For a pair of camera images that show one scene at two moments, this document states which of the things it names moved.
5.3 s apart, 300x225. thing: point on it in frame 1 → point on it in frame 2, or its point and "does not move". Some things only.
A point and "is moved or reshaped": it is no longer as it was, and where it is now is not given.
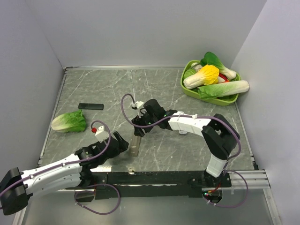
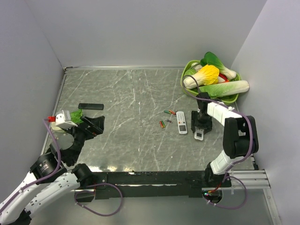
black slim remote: (88, 106) does not move
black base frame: (148, 184) does not move
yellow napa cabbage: (207, 75) does not move
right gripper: (138, 120) → (195, 123)
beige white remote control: (135, 143) is moved or reshaped
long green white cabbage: (214, 90) does not move
